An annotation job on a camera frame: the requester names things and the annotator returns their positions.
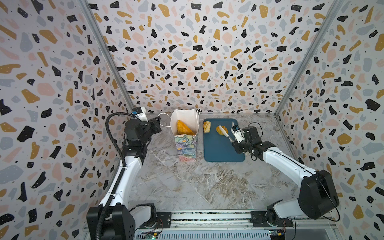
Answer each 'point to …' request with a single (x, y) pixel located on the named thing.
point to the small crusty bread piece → (206, 126)
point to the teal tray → (218, 148)
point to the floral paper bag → (186, 145)
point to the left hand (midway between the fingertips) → (159, 114)
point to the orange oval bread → (183, 129)
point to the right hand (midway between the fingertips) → (234, 139)
